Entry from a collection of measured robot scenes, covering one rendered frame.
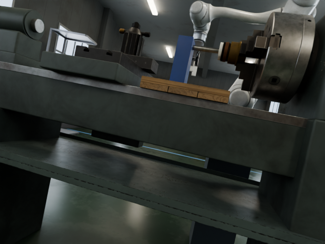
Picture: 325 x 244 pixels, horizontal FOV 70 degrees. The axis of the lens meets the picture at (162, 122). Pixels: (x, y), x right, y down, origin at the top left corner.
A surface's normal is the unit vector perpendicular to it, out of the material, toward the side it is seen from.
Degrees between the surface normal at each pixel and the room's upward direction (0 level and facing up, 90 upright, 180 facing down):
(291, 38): 83
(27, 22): 90
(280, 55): 104
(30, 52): 90
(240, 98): 96
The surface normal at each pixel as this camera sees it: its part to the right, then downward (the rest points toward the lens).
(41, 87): -0.22, -0.02
